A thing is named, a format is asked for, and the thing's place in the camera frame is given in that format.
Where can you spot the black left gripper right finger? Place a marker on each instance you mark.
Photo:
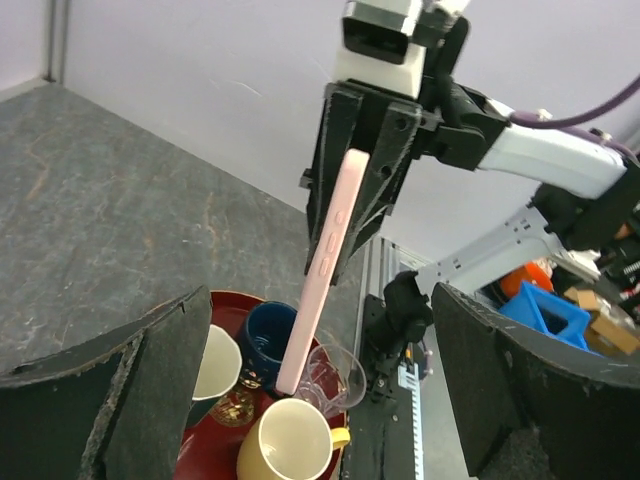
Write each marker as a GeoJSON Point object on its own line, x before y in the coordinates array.
{"type": "Point", "coordinates": [503, 377]}

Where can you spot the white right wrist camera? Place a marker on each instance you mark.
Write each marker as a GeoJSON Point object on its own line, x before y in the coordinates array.
{"type": "Point", "coordinates": [384, 42]}

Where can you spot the clear glass tumbler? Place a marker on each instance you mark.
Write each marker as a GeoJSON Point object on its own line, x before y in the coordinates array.
{"type": "Point", "coordinates": [333, 380]}

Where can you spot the cardboard box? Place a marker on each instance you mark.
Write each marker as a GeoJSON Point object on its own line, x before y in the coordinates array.
{"type": "Point", "coordinates": [610, 331]}

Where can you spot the green mug white inside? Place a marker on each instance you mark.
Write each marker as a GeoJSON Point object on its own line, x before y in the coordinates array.
{"type": "Point", "coordinates": [218, 373]}

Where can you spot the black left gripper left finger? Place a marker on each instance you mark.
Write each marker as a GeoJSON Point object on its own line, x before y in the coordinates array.
{"type": "Point", "coordinates": [113, 407]}

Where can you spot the orange object behind bin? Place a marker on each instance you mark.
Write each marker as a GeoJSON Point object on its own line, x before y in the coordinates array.
{"type": "Point", "coordinates": [529, 273]}

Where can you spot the blue mug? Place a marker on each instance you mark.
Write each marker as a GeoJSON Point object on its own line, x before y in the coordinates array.
{"type": "Point", "coordinates": [262, 339]}

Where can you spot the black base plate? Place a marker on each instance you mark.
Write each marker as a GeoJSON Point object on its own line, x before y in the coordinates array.
{"type": "Point", "coordinates": [381, 431]}

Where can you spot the aluminium frame rail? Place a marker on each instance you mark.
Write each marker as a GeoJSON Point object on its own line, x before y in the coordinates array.
{"type": "Point", "coordinates": [33, 43]}

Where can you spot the yellow mug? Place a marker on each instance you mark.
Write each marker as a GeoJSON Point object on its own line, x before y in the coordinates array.
{"type": "Point", "coordinates": [291, 440]}

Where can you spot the blue plastic bin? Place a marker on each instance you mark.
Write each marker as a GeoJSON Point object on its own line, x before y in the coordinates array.
{"type": "Point", "coordinates": [549, 314]}

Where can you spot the red round tray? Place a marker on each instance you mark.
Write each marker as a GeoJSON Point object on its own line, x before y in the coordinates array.
{"type": "Point", "coordinates": [210, 449]}

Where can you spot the blue slotted cable duct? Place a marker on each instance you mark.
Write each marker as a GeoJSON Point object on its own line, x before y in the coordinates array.
{"type": "Point", "coordinates": [408, 379]}

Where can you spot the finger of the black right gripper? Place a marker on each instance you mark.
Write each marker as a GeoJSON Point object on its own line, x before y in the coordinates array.
{"type": "Point", "coordinates": [341, 107]}
{"type": "Point", "coordinates": [384, 131]}

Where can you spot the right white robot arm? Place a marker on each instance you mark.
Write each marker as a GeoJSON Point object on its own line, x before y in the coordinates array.
{"type": "Point", "coordinates": [393, 100]}

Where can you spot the pink smartphone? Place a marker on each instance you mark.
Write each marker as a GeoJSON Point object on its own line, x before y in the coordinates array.
{"type": "Point", "coordinates": [321, 269]}

